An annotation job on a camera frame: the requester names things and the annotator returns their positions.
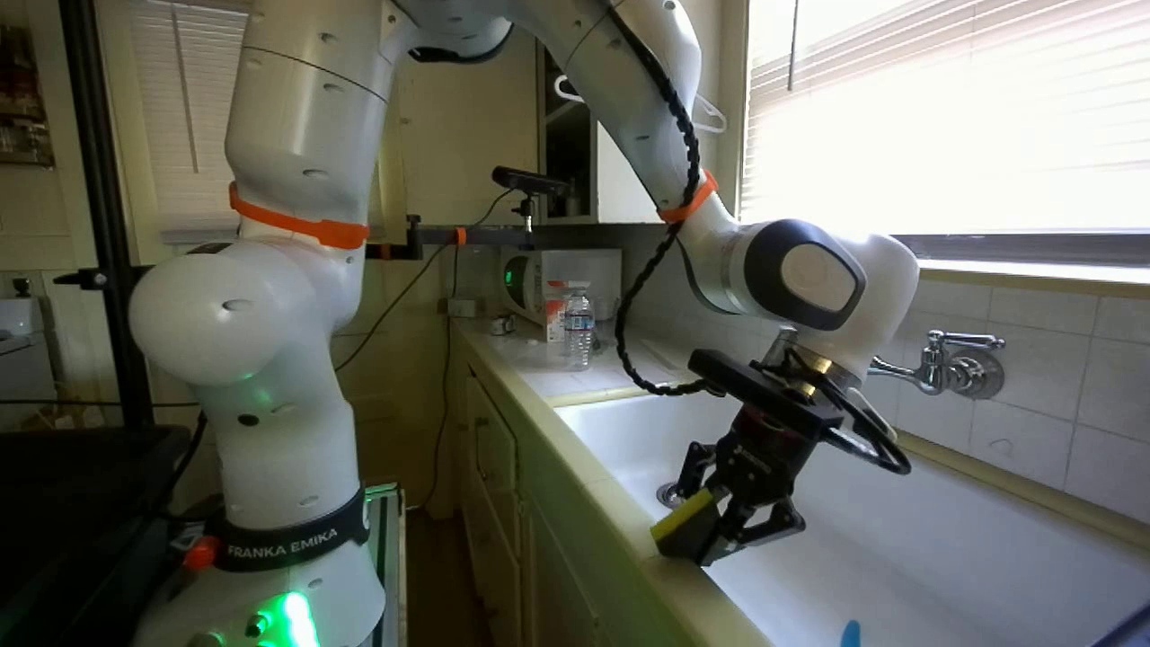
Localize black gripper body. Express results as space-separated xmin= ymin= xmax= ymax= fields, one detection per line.
xmin=685 ymin=346 xmax=846 ymax=520

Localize yellow green scrub sponge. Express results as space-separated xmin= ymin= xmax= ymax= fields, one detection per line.
xmin=648 ymin=484 xmax=726 ymax=562

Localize white sink basin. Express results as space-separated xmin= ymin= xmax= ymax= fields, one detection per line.
xmin=552 ymin=384 xmax=1150 ymax=647

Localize cream base cabinet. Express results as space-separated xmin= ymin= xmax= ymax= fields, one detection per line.
xmin=450 ymin=336 xmax=624 ymax=647

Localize clear water bottle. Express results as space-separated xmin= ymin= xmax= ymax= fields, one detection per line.
xmin=562 ymin=276 xmax=599 ymax=372

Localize bottle with red label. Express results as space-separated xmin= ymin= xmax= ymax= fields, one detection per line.
xmin=538 ymin=273 xmax=574 ymax=352

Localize black rod with orange clamps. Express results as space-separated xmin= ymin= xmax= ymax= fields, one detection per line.
xmin=361 ymin=212 xmax=630 ymax=262

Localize white window blinds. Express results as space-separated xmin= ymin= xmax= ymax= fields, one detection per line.
xmin=737 ymin=0 xmax=1150 ymax=238

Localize black side table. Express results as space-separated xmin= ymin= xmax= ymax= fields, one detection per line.
xmin=0 ymin=419 xmax=201 ymax=647

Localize black vertical pole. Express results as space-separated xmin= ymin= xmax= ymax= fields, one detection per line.
xmin=59 ymin=0 xmax=157 ymax=430

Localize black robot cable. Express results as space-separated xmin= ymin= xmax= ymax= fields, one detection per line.
xmin=611 ymin=0 xmax=915 ymax=476

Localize chrome wall faucet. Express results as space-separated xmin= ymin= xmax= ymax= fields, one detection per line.
xmin=868 ymin=325 xmax=1011 ymax=402

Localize black camera on stand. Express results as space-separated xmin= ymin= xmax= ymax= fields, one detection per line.
xmin=488 ymin=163 xmax=579 ymax=227

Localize framed wall picture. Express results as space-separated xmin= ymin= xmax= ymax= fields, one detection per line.
xmin=0 ymin=19 xmax=59 ymax=170

